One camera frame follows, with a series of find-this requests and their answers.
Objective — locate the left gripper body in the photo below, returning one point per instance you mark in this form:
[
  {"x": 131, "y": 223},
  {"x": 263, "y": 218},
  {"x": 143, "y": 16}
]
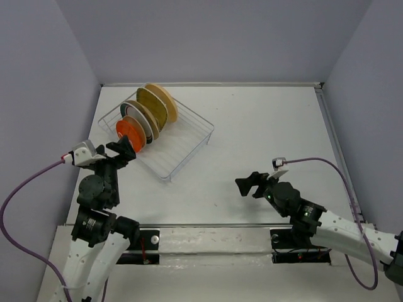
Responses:
[{"x": 114, "y": 156}]

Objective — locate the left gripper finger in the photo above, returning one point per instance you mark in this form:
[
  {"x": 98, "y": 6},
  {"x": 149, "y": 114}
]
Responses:
[
  {"x": 123, "y": 148},
  {"x": 99, "y": 153}
]

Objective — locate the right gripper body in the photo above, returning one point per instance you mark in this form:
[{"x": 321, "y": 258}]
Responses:
[{"x": 260, "y": 184}]

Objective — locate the orange plate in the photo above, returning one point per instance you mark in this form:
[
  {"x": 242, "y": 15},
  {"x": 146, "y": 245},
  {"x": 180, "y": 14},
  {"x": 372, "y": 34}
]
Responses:
[{"x": 125, "y": 128}]

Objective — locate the small cream plate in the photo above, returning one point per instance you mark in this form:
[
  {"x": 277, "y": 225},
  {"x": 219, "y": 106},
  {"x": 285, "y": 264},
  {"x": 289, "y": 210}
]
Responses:
[{"x": 137, "y": 126}]

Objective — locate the beige floral plate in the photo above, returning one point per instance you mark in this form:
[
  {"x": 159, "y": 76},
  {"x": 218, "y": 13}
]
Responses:
[{"x": 150, "y": 118}]

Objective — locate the white green-rimmed plate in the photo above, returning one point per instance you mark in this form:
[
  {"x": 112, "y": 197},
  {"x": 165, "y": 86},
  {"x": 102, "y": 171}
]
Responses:
[{"x": 128, "y": 109}]

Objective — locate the white wire dish rack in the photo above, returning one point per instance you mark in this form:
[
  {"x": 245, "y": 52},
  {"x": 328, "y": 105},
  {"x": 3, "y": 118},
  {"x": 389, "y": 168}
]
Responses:
[{"x": 178, "y": 142}]

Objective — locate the woven bamboo tray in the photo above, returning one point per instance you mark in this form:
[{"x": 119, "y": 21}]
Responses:
[{"x": 154, "y": 105}]

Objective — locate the tan round plate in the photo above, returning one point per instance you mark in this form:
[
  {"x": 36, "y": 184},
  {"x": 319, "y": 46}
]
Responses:
[{"x": 166, "y": 98}]

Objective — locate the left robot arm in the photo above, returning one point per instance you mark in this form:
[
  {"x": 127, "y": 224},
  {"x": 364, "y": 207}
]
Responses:
[{"x": 98, "y": 237}]

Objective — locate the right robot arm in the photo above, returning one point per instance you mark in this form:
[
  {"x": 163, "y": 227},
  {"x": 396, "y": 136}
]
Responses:
[{"x": 320, "y": 227}]

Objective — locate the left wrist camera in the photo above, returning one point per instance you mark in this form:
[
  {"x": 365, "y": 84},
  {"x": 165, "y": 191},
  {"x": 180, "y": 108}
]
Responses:
[{"x": 83, "y": 154}]

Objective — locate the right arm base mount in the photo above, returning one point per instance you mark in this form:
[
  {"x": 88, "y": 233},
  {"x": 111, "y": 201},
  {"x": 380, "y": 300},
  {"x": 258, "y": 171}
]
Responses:
[{"x": 288, "y": 248}]

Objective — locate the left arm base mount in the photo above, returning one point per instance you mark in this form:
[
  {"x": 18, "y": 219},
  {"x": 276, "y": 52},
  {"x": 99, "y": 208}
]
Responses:
[{"x": 145, "y": 251}]

